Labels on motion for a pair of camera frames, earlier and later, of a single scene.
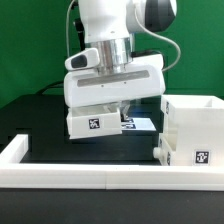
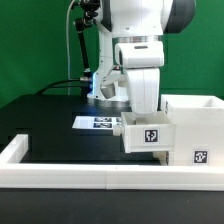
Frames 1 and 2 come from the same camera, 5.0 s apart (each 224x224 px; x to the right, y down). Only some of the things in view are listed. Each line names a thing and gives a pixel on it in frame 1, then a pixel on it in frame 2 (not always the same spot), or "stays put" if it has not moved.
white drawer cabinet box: [199, 122] stays put
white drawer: [94, 121] to [149, 134]
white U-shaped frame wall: [39, 175] stays put
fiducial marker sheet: [137, 124] to [96, 122]
